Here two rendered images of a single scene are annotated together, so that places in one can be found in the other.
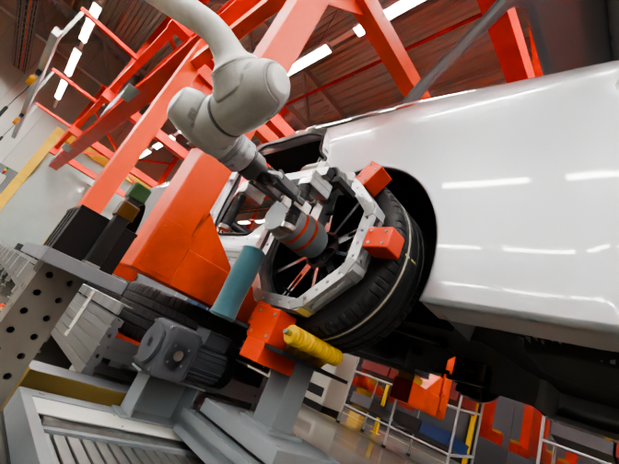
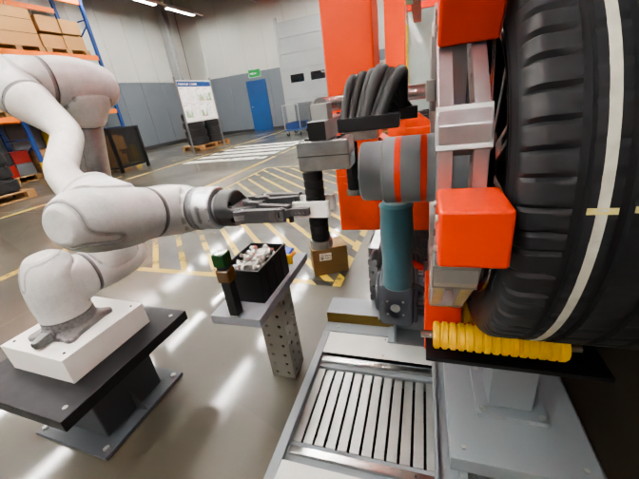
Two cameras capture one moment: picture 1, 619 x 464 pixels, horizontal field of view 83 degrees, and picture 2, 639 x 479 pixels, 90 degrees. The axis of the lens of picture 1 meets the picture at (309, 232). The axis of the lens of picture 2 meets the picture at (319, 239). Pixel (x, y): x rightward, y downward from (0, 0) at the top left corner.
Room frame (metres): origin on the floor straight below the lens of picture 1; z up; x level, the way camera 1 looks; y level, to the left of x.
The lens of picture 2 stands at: (0.63, -0.42, 1.01)
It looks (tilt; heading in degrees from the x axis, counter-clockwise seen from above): 24 degrees down; 59
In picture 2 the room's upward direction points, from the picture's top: 8 degrees counter-clockwise
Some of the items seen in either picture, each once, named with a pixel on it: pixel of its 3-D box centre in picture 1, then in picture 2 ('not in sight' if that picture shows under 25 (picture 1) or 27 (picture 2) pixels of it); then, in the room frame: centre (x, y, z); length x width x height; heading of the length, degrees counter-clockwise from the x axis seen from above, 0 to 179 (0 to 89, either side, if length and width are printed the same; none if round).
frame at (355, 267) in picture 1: (309, 239); (447, 167); (1.20, -0.01, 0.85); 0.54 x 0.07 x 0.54; 39
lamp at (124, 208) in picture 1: (125, 211); (225, 274); (0.80, 0.41, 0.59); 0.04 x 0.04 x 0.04; 39
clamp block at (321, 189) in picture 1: (316, 184); (326, 152); (0.94, 0.04, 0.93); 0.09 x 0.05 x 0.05; 129
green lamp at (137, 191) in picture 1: (137, 193); (222, 258); (0.80, 0.41, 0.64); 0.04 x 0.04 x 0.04; 39
